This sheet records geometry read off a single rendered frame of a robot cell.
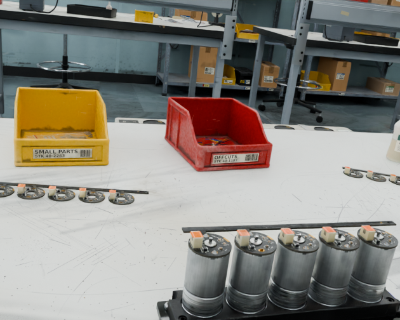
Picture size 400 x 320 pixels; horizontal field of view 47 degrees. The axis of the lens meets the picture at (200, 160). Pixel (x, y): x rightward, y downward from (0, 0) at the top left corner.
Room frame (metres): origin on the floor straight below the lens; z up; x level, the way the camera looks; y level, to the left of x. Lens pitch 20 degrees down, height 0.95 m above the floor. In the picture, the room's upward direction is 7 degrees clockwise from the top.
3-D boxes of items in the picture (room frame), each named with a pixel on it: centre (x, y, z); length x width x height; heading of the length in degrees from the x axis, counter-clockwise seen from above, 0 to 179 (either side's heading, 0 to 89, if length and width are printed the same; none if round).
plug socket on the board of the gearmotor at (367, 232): (0.26, -0.11, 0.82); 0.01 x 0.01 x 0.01; 17
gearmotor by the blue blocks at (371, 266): (0.26, -0.12, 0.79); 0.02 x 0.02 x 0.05
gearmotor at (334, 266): (0.25, -0.09, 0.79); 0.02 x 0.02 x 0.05
